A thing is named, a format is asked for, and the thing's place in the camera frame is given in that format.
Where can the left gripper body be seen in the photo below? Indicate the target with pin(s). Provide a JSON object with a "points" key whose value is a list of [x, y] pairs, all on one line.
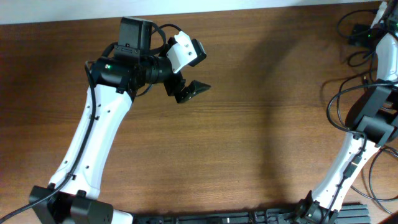
{"points": [[172, 86]]}

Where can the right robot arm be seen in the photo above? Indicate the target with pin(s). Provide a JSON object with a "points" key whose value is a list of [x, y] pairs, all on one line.
{"points": [[368, 126]]}

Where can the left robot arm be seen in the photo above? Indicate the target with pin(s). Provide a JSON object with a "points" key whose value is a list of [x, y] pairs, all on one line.
{"points": [[124, 72]]}

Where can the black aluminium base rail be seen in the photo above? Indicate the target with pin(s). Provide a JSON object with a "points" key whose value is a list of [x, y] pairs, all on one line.
{"points": [[349, 214]]}

